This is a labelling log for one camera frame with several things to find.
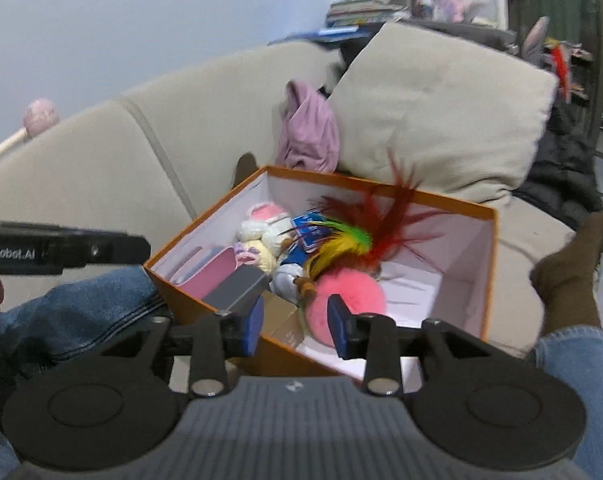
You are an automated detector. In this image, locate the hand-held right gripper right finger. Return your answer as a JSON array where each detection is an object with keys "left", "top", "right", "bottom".
[{"left": 326, "top": 294, "right": 487, "bottom": 396}]

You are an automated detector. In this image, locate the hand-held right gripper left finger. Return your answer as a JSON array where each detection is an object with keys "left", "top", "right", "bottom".
[{"left": 102, "top": 294, "right": 266, "bottom": 398}]

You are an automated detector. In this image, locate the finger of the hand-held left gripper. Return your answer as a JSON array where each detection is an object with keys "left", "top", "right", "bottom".
[{"left": 62, "top": 229, "right": 152, "bottom": 268}]

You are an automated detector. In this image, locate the red feather teaser toy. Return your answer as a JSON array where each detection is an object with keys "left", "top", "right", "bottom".
[{"left": 311, "top": 150, "right": 449, "bottom": 281}]

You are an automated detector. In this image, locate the orange cardboard box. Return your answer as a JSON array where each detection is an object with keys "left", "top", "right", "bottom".
[{"left": 144, "top": 165, "right": 497, "bottom": 386}]

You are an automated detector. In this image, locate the small brown cardboard box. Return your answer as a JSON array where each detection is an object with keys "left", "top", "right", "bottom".
[{"left": 262, "top": 290, "right": 307, "bottom": 348}]

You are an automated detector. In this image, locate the grey rectangular block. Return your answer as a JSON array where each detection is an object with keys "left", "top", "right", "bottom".
[{"left": 202, "top": 264, "right": 272, "bottom": 313}]

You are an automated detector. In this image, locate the blue white plush doll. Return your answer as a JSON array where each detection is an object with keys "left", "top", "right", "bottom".
[{"left": 272, "top": 245, "right": 317, "bottom": 306}]

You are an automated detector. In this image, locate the person's left leg in jeans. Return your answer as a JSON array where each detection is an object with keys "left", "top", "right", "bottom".
[{"left": 0, "top": 265, "right": 175, "bottom": 471}]

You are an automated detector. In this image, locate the person's leg in jeans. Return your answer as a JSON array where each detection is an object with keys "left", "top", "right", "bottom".
[
  {"left": 0, "top": 265, "right": 175, "bottom": 471},
  {"left": 534, "top": 325, "right": 603, "bottom": 480}
]

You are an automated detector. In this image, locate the pink rectangular case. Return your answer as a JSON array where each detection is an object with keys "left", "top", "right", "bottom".
[{"left": 169, "top": 245, "right": 240, "bottom": 301}]

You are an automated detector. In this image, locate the yellow green feather toy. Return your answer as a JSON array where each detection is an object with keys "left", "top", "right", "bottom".
[{"left": 301, "top": 217, "right": 375, "bottom": 281}]

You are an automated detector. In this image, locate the beige sofa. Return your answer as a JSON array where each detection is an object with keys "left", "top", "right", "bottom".
[{"left": 0, "top": 40, "right": 603, "bottom": 361}]

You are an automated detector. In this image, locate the blue card packaged toy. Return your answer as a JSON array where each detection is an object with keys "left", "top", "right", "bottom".
[{"left": 290, "top": 211, "right": 332, "bottom": 253}]

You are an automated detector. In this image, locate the white pink plush rabbit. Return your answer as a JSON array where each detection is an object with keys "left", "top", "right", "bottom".
[{"left": 236, "top": 201, "right": 295, "bottom": 276}]

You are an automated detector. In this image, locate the pink pompom wand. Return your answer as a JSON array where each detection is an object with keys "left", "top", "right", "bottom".
[{"left": 0, "top": 98, "right": 61, "bottom": 171}]

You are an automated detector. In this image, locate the lilac cloth garment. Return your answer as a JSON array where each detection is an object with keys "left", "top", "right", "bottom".
[{"left": 274, "top": 80, "right": 341, "bottom": 175}]

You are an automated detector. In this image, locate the beige pillow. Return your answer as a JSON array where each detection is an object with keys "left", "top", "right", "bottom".
[{"left": 328, "top": 21, "right": 558, "bottom": 208}]

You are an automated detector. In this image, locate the person's right leg in jeans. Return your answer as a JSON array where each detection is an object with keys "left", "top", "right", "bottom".
[{"left": 534, "top": 325, "right": 603, "bottom": 480}]

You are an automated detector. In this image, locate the black puffer jacket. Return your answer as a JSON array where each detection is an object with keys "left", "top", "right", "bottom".
[{"left": 511, "top": 100, "right": 603, "bottom": 231}]

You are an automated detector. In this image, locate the blue flat book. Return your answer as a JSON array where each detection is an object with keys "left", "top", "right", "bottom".
[{"left": 269, "top": 25, "right": 372, "bottom": 43}]

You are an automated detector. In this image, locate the stack of books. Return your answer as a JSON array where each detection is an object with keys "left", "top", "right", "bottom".
[{"left": 324, "top": 0, "right": 407, "bottom": 28}]

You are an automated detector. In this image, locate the red yellow feather toy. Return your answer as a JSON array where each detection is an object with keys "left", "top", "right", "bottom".
[{"left": 544, "top": 37, "right": 589, "bottom": 103}]

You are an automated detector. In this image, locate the grey plush toy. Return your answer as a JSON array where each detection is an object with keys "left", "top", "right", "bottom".
[{"left": 524, "top": 16, "right": 552, "bottom": 66}]

